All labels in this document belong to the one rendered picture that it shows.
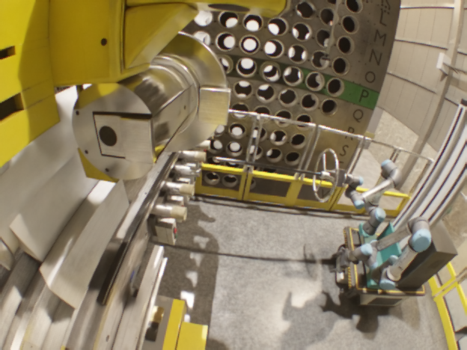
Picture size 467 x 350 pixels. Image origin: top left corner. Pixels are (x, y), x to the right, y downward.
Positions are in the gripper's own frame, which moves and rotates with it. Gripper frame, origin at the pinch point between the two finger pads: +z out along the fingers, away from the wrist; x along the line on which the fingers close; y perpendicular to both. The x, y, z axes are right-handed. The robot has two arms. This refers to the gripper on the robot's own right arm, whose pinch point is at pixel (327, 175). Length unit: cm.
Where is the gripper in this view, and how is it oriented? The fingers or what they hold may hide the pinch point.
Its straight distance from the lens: 153.1
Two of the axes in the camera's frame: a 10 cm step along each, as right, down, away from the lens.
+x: 1.4, -9.7, -1.9
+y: 0.2, -1.9, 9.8
